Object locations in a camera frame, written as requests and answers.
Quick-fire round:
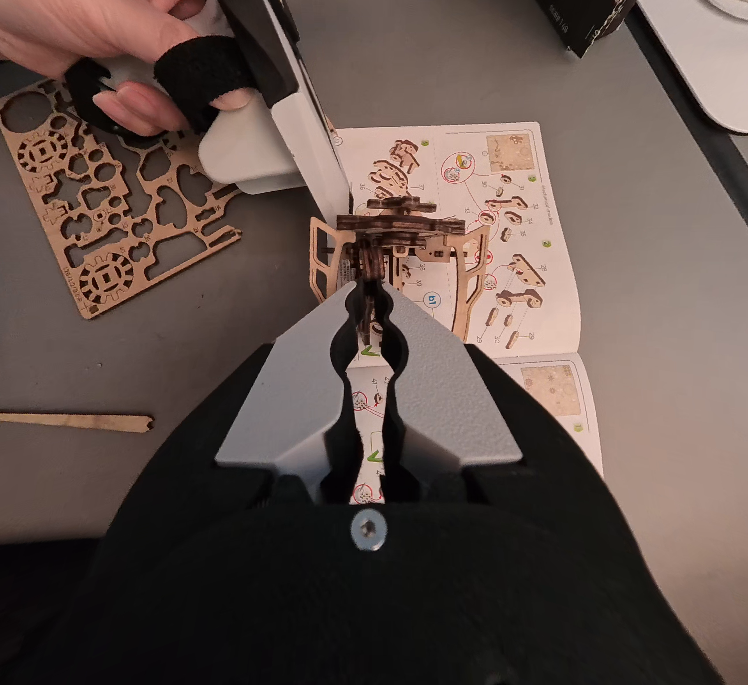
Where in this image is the thin wooden stick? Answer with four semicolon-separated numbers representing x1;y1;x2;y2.
0;412;154;434

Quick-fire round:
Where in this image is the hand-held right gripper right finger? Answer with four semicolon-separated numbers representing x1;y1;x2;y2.
377;281;522;471

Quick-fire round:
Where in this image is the laser-cut wooden parts sheet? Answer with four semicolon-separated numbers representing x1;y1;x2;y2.
0;77;243;322

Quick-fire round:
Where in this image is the white stand base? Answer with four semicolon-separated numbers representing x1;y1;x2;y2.
636;0;748;134

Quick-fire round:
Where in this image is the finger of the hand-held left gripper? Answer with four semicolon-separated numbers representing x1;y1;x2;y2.
270;92;356;218

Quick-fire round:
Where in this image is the wooden mechanical model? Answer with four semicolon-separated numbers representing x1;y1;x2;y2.
309;194;493;347

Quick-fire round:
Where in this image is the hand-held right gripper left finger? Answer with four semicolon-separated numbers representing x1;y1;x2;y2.
215;279;364;502

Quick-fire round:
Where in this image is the illustrated instruction booklet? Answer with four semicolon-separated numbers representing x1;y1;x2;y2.
334;121;605;506

